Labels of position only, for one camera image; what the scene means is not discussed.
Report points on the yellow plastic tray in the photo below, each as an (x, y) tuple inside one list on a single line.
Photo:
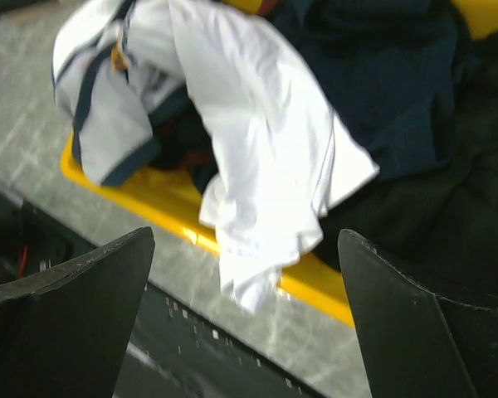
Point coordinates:
[(170, 201)]

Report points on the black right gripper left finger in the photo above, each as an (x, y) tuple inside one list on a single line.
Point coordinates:
[(64, 331)]

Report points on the black garment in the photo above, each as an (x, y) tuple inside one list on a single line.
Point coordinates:
[(445, 222)]

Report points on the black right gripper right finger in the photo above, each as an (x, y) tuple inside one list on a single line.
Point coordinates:
[(420, 334)]

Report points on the white navy-trimmed tank top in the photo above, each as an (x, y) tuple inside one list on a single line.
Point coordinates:
[(120, 68)]

